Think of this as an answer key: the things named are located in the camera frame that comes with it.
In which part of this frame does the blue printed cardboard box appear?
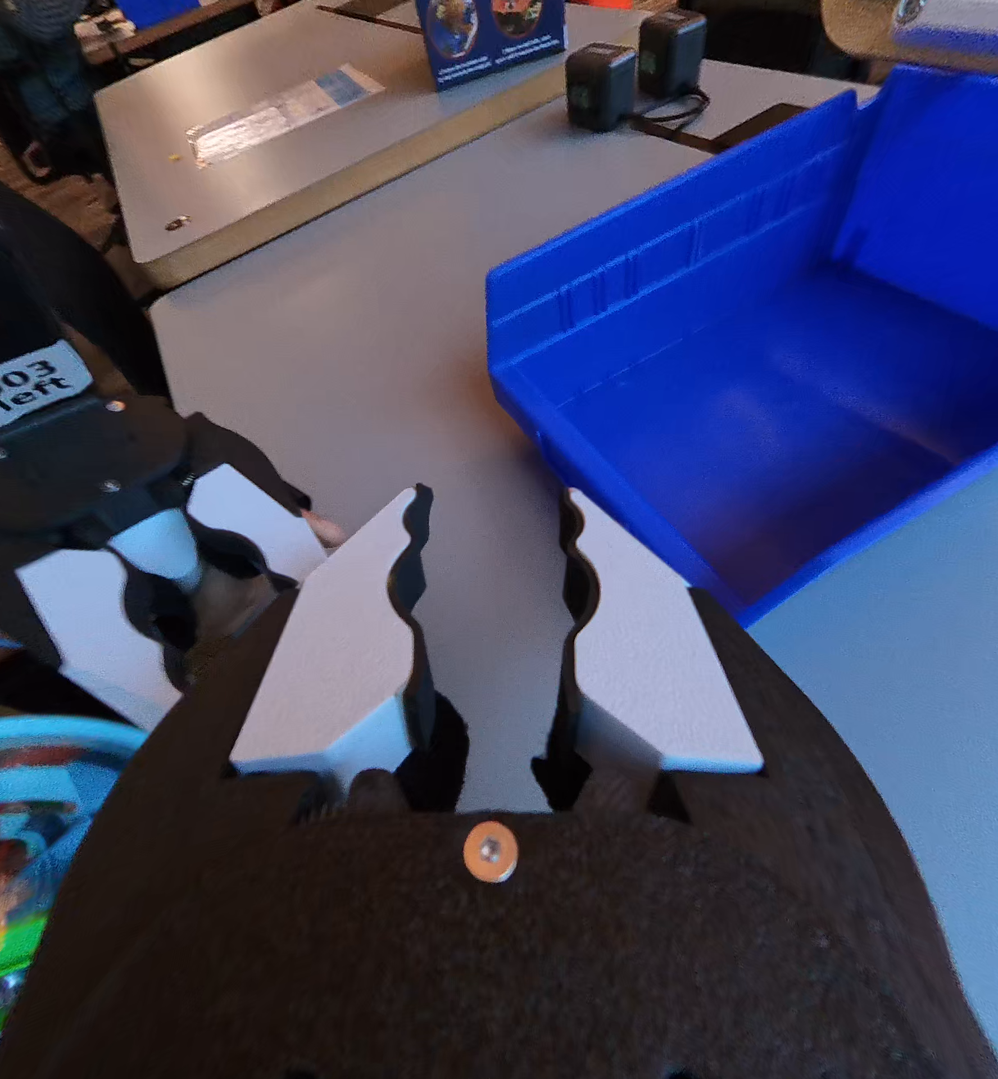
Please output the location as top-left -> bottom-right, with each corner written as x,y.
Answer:
415,0 -> 569,92

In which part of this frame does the black power adapter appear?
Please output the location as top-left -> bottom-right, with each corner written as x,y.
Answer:
638,10 -> 709,98
565,44 -> 639,133

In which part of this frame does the grey table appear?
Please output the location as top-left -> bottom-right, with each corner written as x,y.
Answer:
93,0 -> 643,292

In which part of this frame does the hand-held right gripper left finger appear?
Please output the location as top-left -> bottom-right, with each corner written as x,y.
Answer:
229,484 -> 438,777

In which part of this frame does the black cable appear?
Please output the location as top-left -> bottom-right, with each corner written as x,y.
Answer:
629,88 -> 713,153

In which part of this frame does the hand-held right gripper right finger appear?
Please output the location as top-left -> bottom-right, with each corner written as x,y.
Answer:
531,487 -> 765,812

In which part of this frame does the blue plastic bin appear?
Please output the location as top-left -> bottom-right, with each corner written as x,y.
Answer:
486,63 -> 998,629

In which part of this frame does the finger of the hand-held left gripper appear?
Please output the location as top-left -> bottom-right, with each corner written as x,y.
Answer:
15,546 -> 201,731
187,462 -> 333,591

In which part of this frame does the clear plastic maze ball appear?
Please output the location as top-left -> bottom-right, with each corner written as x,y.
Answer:
0,717 -> 150,1067

